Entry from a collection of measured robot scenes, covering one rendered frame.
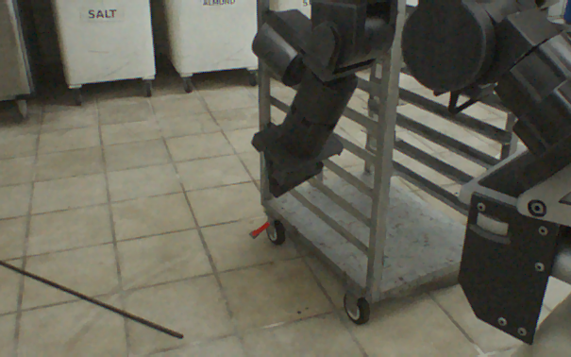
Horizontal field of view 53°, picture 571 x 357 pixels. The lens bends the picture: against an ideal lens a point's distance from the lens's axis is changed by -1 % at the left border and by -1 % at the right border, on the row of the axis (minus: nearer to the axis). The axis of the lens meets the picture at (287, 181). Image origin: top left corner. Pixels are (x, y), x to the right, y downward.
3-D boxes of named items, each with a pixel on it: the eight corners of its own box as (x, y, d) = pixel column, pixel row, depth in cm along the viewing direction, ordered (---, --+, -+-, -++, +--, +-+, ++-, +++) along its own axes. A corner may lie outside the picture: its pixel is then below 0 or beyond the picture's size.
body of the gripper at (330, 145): (247, 144, 68) (266, 97, 63) (307, 123, 75) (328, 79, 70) (281, 183, 66) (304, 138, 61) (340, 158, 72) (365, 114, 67)
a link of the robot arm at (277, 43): (341, 38, 54) (396, 25, 59) (264, -32, 58) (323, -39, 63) (297, 129, 62) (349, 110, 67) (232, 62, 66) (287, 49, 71)
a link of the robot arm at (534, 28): (547, 61, 42) (576, 49, 46) (460, -37, 45) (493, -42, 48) (465, 134, 49) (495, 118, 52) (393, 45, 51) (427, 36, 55)
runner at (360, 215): (394, 237, 150) (394, 227, 149) (385, 240, 149) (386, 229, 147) (274, 150, 199) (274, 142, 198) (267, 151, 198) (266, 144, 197)
